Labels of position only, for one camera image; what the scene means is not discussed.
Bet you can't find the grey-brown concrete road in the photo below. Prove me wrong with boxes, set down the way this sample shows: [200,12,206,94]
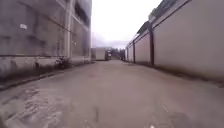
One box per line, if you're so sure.
[0,59,224,128]

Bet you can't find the trees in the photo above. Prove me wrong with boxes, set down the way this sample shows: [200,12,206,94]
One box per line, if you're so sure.
[110,48,126,61]

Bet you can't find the large grey concrete building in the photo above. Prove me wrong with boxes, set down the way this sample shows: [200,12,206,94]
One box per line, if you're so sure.
[0,0,93,81]

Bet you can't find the pinkish wall with dark posts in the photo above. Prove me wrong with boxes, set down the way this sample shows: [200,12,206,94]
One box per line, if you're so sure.
[123,0,224,84]

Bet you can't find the building with dark roof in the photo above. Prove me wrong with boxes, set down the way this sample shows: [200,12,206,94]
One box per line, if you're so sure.
[136,0,183,36]

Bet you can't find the white box truck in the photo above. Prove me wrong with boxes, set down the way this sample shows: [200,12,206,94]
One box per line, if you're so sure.
[94,47,113,62]

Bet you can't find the dirt verge strip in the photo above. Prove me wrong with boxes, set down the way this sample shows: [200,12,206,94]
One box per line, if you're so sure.
[0,61,93,92]

